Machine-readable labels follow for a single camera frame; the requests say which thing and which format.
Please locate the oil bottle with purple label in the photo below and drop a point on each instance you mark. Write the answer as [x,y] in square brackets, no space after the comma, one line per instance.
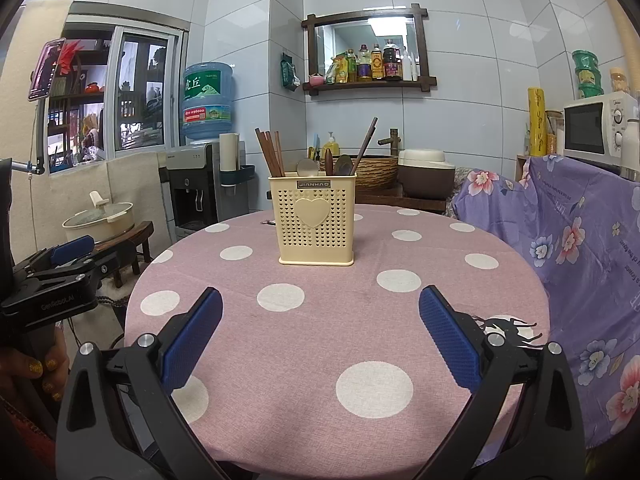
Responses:
[365,66]

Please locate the cream plastic utensil holder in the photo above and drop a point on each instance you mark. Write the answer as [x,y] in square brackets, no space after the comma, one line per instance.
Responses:
[300,240]

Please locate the window with white frame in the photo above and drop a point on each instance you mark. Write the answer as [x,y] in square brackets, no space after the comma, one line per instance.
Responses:
[111,110]

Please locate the smartphone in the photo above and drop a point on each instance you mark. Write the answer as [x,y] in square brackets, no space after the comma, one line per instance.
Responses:
[47,70]

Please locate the tall pale yellow roll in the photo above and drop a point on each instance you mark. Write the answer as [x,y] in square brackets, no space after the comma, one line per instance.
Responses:
[625,35]

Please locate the shiny metal spoon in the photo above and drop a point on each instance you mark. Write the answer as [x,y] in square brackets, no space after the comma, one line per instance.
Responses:
[342,164]

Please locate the grey spoon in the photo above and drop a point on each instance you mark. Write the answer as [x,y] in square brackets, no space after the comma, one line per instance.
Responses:
[305,166]

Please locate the white plastic bottle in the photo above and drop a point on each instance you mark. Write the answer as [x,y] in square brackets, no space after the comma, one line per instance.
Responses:
[407,67]

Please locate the cream cooking pot with lid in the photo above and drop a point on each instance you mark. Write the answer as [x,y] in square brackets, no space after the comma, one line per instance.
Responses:
[100,220]

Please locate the pink bowl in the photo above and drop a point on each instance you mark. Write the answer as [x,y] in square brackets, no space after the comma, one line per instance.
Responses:
[316,80]

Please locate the small wooden box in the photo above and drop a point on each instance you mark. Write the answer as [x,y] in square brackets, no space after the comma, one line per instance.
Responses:
[521,167]

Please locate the short yellow wrap roll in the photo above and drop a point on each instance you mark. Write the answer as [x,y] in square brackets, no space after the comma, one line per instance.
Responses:
[538,120]

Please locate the pink polka dot tablecloth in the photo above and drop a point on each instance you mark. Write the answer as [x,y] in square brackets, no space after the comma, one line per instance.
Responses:
[310,325]

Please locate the grey water dispenser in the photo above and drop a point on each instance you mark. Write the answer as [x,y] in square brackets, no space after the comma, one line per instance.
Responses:
[190,175]

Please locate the purple floral cloth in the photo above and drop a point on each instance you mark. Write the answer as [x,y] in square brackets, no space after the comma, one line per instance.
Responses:
[575,210]

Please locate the dark wooden counter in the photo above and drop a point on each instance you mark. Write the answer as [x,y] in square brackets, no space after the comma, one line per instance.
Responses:
[400,205]

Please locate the yellow soap dispenser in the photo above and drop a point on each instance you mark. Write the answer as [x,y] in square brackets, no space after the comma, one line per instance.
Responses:
[331,145]

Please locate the bronze faucet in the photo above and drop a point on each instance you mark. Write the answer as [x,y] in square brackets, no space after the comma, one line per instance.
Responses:
[391,140]

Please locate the person's left forearm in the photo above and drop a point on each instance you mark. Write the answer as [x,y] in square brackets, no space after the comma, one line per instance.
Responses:
[20,440]

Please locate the small dark wooden stool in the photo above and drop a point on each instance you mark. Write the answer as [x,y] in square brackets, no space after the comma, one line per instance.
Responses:
[135,240]

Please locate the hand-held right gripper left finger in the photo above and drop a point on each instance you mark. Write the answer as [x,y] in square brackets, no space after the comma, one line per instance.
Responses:
[192,340]

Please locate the woven wicker basin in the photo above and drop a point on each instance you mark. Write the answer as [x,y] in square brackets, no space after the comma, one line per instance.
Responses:
[380,172]

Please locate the white microwave oven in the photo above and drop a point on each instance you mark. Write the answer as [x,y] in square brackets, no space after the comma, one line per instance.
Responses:
[585,125]

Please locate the amber sauce bottle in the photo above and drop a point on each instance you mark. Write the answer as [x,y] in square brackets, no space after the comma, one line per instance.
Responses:
[377,65]

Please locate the glass jar with wooden lid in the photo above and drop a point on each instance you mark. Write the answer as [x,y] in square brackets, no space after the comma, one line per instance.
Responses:
[554,135]

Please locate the green can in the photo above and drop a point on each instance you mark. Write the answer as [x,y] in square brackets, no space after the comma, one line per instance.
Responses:
[588,76]
[590,91]
[585,59]

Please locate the green hanging packet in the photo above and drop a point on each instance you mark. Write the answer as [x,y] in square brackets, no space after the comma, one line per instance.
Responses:
[289,72]

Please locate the blue water jug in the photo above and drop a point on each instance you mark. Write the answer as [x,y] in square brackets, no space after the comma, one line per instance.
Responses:
[207,102]

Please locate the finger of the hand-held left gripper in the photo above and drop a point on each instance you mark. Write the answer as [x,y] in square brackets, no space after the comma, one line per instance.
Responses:
[72,250]
[100,266]

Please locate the teal wall holder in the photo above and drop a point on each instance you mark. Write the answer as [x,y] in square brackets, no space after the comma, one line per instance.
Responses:
[246,175]

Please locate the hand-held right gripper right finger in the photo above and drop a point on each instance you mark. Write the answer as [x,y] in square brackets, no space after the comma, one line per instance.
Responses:
[450,340]

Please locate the white and brown rice cooker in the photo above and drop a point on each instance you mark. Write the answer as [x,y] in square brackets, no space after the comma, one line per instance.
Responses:
[425,175]

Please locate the person's left hand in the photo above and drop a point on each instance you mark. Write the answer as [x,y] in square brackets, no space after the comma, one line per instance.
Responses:
[52,370]

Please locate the dark speckled chopstick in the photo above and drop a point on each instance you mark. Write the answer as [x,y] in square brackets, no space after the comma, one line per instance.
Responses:
[360,152]
[367,140]

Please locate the wooden framed mirror shelf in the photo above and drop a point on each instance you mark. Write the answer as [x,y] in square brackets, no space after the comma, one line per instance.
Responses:
[350,35]

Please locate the dark soy sauce bottle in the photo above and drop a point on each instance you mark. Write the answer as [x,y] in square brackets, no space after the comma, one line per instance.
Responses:
[392,62]

